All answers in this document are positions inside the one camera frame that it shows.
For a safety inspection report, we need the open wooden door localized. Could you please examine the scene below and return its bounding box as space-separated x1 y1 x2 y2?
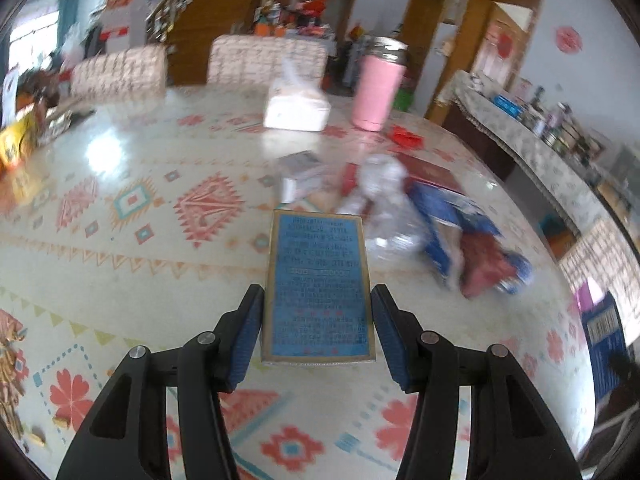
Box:
467 0 543 93

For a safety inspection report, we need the white tissue pack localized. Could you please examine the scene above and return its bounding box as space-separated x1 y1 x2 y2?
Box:
263 57 332 132

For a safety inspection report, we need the pile of colourful goods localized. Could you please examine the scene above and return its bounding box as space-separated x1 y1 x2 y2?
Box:
255 0 336 38

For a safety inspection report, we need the red wrapper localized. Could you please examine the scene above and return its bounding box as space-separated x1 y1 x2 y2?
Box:
457 232 533 298

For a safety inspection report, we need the brown snack pile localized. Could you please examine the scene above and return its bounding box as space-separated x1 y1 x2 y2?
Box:
0 310 28 438

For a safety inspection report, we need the blue carton with barcode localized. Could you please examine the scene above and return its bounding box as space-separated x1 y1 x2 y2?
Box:
580 292 628 406

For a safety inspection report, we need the blue rectangular box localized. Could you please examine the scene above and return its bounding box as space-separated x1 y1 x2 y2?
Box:
260 210 377 364

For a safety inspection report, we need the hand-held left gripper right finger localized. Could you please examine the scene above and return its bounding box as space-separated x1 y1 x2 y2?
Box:
371 284 583 480

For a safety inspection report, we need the patterned tablecloth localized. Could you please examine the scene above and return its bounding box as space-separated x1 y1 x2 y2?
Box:
0 85 596 480

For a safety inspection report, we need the round red wall decoration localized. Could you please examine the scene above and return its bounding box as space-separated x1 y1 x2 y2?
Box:
556 26 583 54

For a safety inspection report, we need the small white box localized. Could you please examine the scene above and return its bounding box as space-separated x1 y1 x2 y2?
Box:
277 151 331 206

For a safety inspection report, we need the sideboard with fringed cloth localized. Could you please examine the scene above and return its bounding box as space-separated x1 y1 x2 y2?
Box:
440 70 640 261

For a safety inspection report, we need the wooden door frame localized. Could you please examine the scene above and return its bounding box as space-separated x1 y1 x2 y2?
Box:
402 0 451 116

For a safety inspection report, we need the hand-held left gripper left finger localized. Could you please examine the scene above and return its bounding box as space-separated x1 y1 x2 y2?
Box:
55 284 266 480

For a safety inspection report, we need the dark red cigarette box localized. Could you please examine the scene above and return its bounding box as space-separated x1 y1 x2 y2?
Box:
395 154 466 196

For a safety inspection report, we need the patterned cover chair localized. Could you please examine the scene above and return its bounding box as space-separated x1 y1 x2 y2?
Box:
70 46 168 98
207 35 328 86

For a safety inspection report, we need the wooden staircase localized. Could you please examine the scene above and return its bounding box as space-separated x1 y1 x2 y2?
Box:
147 0 281 86

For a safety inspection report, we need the window with teal curtain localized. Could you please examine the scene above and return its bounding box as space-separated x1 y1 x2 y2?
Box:
7 0 81 66

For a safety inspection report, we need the yellow snack bag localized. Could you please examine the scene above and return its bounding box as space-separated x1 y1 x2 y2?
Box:
0 105 46 171

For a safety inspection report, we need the row of jars and cans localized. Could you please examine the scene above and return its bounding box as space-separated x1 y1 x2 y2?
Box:
492 77 608 161

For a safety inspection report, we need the blue packaging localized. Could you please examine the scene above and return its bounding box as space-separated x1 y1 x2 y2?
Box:
410 182 501 281

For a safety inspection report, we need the small red plastic item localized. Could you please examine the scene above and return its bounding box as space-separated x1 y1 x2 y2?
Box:
390 125 426 148

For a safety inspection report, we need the pink tumbler with steel lid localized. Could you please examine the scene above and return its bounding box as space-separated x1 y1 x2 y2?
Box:
351 36 408 132

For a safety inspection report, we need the clear crumpled plastic wrapper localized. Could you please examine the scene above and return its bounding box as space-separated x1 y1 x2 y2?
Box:
336 154 431 261

